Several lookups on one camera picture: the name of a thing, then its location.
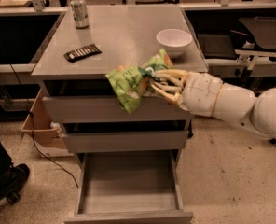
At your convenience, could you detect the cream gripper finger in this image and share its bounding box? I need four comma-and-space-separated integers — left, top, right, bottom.
151, 69, 192, 88
150, 82, 183, 105

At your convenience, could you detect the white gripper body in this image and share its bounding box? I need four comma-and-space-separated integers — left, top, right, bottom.
182, 73, 223, 117

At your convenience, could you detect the green rice chip bag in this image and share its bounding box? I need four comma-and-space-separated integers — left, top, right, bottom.
105, 49, 173, 114

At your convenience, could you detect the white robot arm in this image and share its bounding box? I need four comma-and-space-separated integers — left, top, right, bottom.
150, 69, 276, 140

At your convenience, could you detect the grey top drawer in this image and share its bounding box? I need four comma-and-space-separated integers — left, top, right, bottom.
43, 79, 194, 123

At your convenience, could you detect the grey drawer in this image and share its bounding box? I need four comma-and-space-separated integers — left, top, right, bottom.
63, 119, 187, 153
43, 79, 194, 123
63, 150, 193, 224

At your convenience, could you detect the grey drawer cabinet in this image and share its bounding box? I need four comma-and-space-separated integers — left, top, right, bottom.
31, 4, 210, 161

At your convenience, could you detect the grey middle drawer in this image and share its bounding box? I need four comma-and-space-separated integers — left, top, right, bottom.
63, 119, 187, 153

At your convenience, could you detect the grey bottom drawer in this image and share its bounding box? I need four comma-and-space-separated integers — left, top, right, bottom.
63, 150, 193, 224

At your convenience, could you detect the white bowl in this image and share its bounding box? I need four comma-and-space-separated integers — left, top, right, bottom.
156, 29, 193, 58

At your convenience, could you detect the dark grey tray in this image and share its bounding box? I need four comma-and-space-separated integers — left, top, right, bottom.
239, 17, 276, 50

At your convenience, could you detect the dark snack bar wrapper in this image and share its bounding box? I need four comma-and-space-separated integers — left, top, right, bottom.
63, 43, 102, 63

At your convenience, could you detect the silver soda can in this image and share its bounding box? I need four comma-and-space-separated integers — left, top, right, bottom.
70, 0, 89, 29

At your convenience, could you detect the cardboard box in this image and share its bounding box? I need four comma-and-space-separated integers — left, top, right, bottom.
21, 91, 65, 149

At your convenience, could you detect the black shoe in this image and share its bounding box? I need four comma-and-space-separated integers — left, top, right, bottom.
0, 163, 30, 204

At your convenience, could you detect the black cable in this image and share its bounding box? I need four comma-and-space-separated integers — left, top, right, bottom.
8, 63, 80, 189

